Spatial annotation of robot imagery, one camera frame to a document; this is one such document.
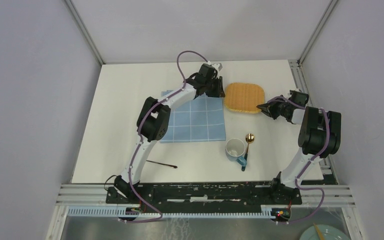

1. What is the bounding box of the woven bamboo placemat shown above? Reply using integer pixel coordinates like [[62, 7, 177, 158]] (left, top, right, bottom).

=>
[[223, 82, 265, 114]]

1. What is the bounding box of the blue checked cloth napkin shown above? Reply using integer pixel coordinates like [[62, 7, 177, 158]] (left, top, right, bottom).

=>
[[160, 94, 226, 144]]

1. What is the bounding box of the white blue mug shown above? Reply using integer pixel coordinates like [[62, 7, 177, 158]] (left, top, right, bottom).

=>
[[225, 138, 247, 167]]

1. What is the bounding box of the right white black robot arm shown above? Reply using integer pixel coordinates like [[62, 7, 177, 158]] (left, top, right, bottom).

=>
[[257, 90, 342, 204]]

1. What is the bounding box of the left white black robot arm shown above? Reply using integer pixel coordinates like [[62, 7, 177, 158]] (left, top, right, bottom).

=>
[[114, 61, 225, 204]]

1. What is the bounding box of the black metal fork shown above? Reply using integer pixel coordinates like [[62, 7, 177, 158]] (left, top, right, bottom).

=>
[[146, 160, 178, 169]]

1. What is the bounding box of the green plate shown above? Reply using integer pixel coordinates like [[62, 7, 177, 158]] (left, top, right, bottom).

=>
[[299, 224, 351, 240]]

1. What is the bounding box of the wooden chopstick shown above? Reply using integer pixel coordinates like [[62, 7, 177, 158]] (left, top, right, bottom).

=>
[[313, 223, 325, 240]]

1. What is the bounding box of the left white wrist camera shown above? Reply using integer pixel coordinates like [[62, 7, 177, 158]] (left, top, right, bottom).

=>
[[207, 61, 223, 72]]

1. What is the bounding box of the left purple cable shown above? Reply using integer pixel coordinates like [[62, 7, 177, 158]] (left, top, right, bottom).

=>
[[127, 50, 209, 223]]

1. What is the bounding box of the gold spoon teal handle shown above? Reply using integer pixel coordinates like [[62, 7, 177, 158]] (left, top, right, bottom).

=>
[[241, 133, 255, 171]]

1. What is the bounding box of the light blue cable duct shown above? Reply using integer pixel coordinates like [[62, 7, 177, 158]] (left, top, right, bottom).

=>
[[67, 206, 275, 220]]

